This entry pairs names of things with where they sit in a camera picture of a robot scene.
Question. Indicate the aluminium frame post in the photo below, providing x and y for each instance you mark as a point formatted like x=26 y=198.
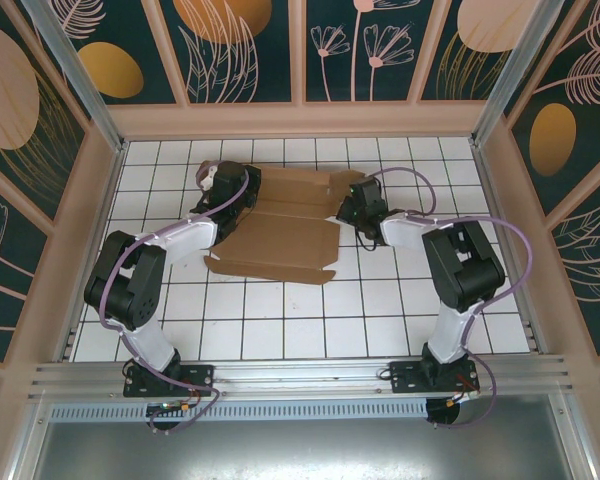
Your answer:
x=509 y=75
x=80 y=75

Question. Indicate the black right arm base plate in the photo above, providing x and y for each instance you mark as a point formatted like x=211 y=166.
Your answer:
x=405 y=380

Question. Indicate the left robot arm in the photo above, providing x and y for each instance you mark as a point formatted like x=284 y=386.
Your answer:
x=135 y=295

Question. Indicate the brown cardboard box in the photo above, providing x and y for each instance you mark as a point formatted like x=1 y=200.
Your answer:
x=290 y=240

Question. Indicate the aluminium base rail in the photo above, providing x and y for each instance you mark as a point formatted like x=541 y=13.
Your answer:
x=300 y=375

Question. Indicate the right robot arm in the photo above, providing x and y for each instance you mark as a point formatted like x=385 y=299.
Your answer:
x=465 y=270

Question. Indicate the grey metal panel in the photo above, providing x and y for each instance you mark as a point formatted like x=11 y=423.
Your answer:
x=300 y=450

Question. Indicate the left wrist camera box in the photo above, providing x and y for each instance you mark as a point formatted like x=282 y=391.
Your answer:
x=207 y=177

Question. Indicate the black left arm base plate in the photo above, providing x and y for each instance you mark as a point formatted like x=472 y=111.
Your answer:
x=200 y=377

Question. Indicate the aluminium table edge rail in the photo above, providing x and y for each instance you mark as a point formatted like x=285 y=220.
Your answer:
x=494 y=200
x=100 y=225

